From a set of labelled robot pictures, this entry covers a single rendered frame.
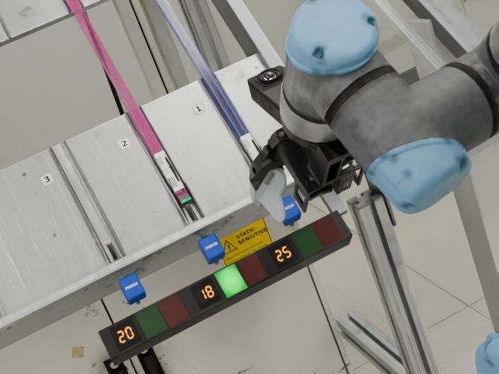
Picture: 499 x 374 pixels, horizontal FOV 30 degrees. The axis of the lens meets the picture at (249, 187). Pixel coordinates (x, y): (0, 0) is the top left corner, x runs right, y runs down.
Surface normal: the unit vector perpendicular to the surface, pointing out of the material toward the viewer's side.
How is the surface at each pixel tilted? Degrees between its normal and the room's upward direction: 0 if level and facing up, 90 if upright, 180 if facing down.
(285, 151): 48
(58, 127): 90
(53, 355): 90
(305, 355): 90
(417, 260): 0
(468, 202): 90
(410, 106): 43
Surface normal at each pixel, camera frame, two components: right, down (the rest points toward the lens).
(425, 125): 0.26, -0.47
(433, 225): -0.34, -0.87
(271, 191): -0.81, 0.25
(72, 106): 0.34, 0.25
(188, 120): 0.03, -0.40
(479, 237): -0.84, 0.45
